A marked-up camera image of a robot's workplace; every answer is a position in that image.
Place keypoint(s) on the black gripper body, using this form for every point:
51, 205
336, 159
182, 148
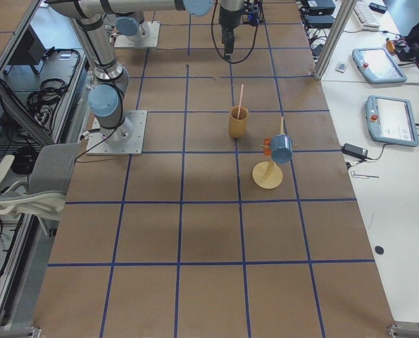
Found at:
229, 17

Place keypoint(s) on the pink chopstick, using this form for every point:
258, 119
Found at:
241, 93

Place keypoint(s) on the blue cup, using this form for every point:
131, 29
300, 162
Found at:
281, 149

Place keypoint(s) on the bamboo chopstick holder cup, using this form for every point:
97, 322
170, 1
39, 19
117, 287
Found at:
238, 122

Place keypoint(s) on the orange cup on stand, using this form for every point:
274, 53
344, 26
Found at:
266, 147

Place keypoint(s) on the wooden cup tree stand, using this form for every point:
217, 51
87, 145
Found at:
268, 174

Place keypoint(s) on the small remote control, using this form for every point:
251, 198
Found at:
341, 67

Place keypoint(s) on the white keyboard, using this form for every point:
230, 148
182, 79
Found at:
364, 17

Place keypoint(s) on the upper teach pendant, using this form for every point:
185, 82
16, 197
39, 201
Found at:
377, 66

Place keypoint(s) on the teach pendant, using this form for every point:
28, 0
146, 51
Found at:
377, 66
391, 120

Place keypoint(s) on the black power adapter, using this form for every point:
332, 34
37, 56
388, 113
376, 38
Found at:
355, 151

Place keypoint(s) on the lower teach pendant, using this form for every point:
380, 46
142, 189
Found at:
391, 120

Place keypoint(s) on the allen key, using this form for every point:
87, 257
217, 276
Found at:
362, 176

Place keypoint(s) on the grey office chair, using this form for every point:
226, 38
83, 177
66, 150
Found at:
44, 194

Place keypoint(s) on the aluminium frame post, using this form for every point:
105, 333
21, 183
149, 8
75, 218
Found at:
345, 10

